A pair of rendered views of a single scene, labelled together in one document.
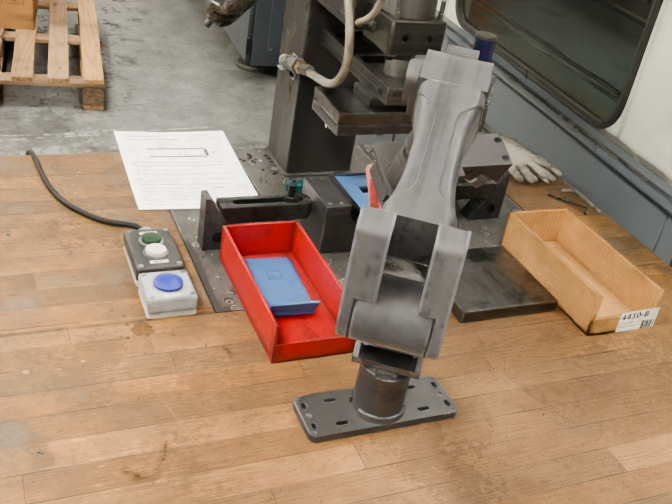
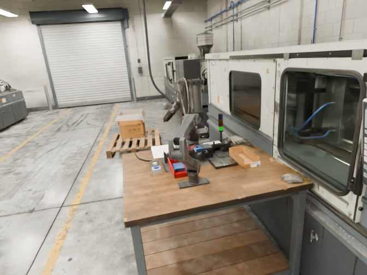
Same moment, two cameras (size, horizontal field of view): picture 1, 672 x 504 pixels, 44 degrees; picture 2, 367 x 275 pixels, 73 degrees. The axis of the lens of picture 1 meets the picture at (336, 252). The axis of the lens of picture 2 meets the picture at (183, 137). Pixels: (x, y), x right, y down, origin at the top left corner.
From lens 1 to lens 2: 0.72 m
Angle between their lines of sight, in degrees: 19
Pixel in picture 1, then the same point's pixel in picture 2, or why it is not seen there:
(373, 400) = (190, 180)
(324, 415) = (182, 184)
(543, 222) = (237, 149)
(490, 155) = (204, 131)
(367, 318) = (172, 154)
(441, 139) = (183, 126)
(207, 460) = (160, 192)
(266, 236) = not seen: hidden behind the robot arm
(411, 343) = (180, 157)
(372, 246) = (170, 142)
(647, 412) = (252, 179)
